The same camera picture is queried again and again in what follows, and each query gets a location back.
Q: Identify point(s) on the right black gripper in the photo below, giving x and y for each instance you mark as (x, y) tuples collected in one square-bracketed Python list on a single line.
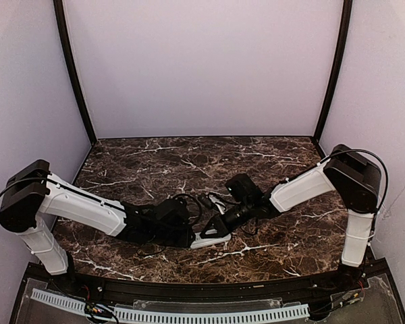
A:
[(223, 225)]

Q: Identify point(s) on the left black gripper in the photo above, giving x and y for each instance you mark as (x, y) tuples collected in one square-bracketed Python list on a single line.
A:
[(187, 238)]

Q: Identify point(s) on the white remote control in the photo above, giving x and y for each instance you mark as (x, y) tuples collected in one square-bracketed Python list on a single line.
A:
[(204, 242)]

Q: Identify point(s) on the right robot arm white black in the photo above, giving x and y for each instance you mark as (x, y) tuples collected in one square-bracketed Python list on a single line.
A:
[(358, 177)]

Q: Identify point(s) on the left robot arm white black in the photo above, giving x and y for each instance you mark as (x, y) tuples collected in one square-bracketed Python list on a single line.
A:
[(35, 191)]

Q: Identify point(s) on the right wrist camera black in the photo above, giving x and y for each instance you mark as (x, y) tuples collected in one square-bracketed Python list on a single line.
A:
[(214, 201)]

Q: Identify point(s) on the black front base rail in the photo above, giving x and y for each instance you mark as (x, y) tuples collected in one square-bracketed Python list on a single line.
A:
[(303, 289)]

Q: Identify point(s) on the white slotted cable duct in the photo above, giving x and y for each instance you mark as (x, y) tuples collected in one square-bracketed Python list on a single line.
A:
[(149, 312)]

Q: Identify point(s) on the right black frame post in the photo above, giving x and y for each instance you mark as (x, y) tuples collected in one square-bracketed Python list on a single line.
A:
[(335, 69)]

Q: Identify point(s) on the black frame post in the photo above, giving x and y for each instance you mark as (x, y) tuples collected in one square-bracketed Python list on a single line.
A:
[(335, 69), (72, 72)]

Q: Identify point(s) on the left black frame post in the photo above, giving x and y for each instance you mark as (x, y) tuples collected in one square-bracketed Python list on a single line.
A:
[(72, 72)]

